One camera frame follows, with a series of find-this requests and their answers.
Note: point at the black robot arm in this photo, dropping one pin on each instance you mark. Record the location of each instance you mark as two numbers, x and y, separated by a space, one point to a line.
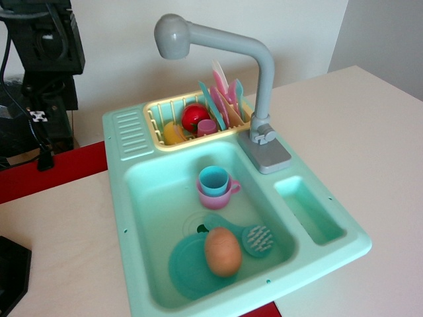
35 106

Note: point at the grey toy faucet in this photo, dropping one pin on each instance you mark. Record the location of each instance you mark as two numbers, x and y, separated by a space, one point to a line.
174 35

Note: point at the blue toy cup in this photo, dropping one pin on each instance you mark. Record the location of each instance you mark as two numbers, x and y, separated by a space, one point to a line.
213 181

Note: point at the pink toy cup in rack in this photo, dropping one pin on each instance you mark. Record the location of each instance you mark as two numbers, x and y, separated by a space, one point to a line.
206 127

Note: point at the pink toy mug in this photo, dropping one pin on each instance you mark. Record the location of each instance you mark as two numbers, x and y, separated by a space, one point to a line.
219 202

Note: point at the red toy tomato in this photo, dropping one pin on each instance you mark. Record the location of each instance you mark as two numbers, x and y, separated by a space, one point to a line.
192 115

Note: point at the yellow dish rack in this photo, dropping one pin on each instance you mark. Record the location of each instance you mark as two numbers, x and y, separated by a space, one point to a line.
168 111

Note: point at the pink small plate right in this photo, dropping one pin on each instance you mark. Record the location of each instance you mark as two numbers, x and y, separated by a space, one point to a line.
232 93

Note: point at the teal small plate right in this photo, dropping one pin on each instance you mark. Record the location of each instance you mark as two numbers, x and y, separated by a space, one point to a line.
239 94

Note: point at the white pink plate in rack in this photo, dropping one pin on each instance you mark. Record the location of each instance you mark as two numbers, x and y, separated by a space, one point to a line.
220 78

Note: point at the mint green toy sink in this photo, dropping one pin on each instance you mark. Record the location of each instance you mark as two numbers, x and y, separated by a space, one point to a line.
156 205

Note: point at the teal plate in rack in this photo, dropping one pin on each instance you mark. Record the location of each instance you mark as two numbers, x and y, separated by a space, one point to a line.
212 106

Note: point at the teal toy scrub brush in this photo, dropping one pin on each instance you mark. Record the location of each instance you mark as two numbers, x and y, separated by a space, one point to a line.
257 240

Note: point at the brown toy potato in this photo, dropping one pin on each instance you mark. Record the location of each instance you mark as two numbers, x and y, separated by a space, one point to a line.
223 252

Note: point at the teal toy plate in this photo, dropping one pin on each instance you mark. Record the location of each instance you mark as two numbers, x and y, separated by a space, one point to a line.
190 272

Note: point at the black object bottom left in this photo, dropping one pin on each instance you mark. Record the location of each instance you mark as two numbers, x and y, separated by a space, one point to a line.
15 273

